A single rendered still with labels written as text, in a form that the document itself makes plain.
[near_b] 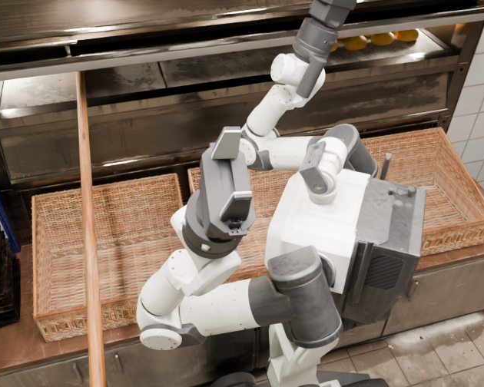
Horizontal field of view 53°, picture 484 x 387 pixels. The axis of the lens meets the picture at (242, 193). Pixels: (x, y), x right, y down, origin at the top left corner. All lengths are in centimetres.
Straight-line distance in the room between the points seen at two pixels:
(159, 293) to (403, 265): 46
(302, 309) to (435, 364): 170
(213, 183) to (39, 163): 136
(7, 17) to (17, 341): 106
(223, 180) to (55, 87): 139
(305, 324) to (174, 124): 115
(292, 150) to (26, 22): 88
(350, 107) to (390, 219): 111
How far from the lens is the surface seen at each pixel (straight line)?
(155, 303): 88
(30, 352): 186
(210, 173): 59
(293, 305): 86
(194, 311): 93
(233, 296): 90
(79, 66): 153
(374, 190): 106
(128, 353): 188
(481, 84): 239
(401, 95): 217
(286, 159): 126
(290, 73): 116
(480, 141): 262
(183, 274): 81
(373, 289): 104
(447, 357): 256
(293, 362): 134
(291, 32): 162
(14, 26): 164
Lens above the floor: 208
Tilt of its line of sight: 42 degrees down
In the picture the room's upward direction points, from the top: straight up
